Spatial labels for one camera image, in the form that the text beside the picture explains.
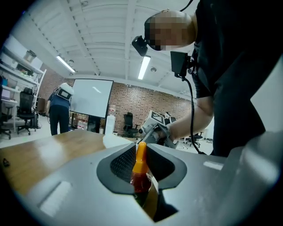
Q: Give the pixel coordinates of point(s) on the black head camera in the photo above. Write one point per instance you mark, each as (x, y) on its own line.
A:
(140, 45)

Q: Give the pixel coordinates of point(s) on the orange-capped sauce bottle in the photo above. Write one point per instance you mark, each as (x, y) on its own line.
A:
(140, 172)

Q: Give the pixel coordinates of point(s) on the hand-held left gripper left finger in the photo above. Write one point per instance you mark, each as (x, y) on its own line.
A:
(84, 198)

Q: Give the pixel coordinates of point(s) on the person's right hand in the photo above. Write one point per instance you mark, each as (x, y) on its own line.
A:
(163, 133)

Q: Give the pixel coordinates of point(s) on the white cloth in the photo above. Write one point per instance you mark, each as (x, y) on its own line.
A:
(117, 141)

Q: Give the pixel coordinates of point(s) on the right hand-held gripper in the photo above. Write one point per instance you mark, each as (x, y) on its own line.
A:
(153, 120)

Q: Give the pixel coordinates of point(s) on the round smoke detector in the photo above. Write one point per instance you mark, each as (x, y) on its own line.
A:
(71, 61)
(153, 69)

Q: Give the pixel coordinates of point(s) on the black box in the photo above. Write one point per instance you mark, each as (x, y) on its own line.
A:
(94, 124)

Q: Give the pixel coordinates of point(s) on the person's right forearm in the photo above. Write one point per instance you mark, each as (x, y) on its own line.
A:
(190, 121)

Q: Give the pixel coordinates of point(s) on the person's black shirt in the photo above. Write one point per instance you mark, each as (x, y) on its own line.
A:
(238, 77)

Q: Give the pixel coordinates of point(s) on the clear water jug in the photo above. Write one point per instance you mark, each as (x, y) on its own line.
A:
(112, 110)

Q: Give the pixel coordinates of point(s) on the ceiling tube light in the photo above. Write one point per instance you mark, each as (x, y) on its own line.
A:
(144, 67)
(65, 64)

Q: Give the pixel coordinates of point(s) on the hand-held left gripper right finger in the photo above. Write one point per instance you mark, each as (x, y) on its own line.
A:
(194, 176)

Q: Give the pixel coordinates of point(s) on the whiteboard on stand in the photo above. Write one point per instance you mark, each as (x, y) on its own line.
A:
(91, 98)

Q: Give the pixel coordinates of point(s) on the white shelving unit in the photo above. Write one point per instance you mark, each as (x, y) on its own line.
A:
(20, 70)

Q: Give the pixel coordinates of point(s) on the open laptop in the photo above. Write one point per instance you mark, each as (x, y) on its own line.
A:
(5, 95)

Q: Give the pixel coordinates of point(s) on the person's head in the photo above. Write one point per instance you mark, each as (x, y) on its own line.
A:
(170, 29)

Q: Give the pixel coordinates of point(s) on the black chest device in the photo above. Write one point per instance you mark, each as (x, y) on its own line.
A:
(179, 64)

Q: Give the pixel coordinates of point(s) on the stack of bottled drinks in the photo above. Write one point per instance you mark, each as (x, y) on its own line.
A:
(79, 121)

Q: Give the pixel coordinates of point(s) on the black office chair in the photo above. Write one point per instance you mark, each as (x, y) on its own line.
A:
(194, 139)
(129, 124)
(4, 123)
(26, 110)

